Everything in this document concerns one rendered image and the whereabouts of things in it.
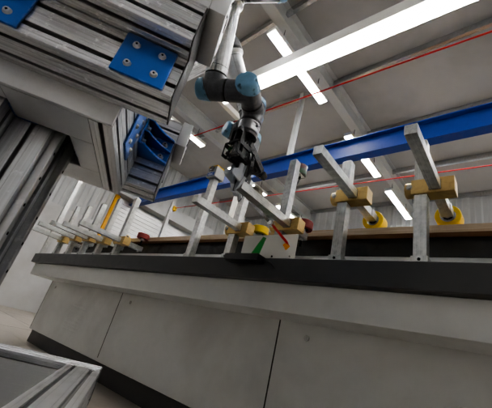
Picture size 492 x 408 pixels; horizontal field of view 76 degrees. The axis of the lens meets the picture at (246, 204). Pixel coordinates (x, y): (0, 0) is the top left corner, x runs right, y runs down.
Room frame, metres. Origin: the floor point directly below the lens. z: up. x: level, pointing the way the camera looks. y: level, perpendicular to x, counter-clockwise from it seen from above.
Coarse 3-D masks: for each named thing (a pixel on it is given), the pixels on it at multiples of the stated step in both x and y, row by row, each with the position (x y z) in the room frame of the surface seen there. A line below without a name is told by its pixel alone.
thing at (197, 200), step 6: (198, 198) 1.11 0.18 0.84; (204, 198) 1.13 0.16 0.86; (198, 204) 1.13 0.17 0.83; (204, 204) 1.14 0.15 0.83; (210, 204) 1.16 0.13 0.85; (210, 210) 1.16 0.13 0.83; (216, 210) 1.18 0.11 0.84; (222, 210) 1.20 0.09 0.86; (216, 216) 1.21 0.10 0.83; (222, 216) 1.21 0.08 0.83; (228, 216) 1.23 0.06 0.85; (228, 222) 1.24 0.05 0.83; (234, 222) 1.26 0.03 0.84; (234, 228) 1.29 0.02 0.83; (240, 228) 1.30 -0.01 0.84
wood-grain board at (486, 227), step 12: (360, 228) 1.12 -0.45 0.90; (372, 228) 1.08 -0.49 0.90; (384, 228) 1.05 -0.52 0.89; (396, 228) 1.02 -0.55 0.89; (408, 228) 1.00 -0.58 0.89; (432, 228) 0.94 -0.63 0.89; (444, 228) 0.92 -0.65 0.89; (456, 228) 0.89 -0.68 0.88; (468, 228) 0.87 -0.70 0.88; (480, 228) 0.85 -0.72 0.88; (132, 240) 2.28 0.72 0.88; (156, 240) 2.07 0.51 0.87; (168, 240) 1.98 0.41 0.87; (180, 240) 1.90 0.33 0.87; (204, 240) 1.77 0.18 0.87; (216, 240) 1.70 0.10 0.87; (240, 240) 1.59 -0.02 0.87
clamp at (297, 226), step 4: (292, 220) 1.12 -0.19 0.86; (296, 220) 1.10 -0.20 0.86; (300, 220) 1.11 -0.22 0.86; (276, 224) 1.17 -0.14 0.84; (292, 224) 1.11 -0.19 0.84; (296, 224) 1.10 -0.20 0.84; (300, 224) 1.11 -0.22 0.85; (304, 224) 1.13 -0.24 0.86; (272, 228) 1.19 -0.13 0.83; (280, 228) 1.15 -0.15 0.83; (284, 228) 1.14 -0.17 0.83; (288, 228) 1.13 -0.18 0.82; (292, 228) 1.11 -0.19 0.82; (296, 228) 1.10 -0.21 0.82; (300, 228) 1.11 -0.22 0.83; (272, 232) 1.21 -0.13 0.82; (288, 232) 1.16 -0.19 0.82; (292, 232) 1.15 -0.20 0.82; (296, 232) 1.14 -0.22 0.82; (300, 232) 1.12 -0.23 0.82
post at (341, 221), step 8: (344, 168) 1.00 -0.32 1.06; (352, 168) 0.99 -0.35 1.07; (352, 176) 0.99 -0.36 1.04; (344, 208) 0.98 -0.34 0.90; (336, 216) 1.00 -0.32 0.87; (344, 216) 0.98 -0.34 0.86; (336, 224) 1.00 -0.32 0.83; (344, 224) 0.98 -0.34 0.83; (336, 232) 0.99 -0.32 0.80; (344, 232) 0.99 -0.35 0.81; (336, 240) 0.99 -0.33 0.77; (344, 240) 0.99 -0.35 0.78; (336, 248) 0.99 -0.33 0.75; (344, 248) 0.99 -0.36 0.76; (344, 256) 1.00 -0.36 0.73
